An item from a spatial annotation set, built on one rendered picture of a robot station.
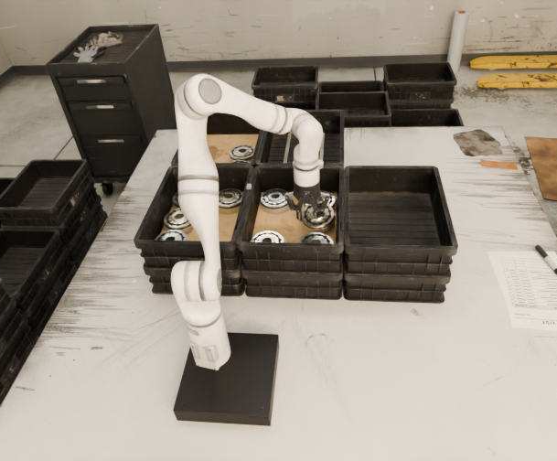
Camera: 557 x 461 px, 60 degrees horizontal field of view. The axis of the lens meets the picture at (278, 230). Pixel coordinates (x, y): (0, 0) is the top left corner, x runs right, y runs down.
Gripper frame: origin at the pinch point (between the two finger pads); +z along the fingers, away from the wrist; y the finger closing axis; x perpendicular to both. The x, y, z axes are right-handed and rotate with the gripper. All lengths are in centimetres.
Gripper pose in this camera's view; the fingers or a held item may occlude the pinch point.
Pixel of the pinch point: (307, 215)
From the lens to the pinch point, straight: 151.7
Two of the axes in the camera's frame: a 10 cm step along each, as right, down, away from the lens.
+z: 0.6, 7.3, 6.8
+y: 9.9, 0.3, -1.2
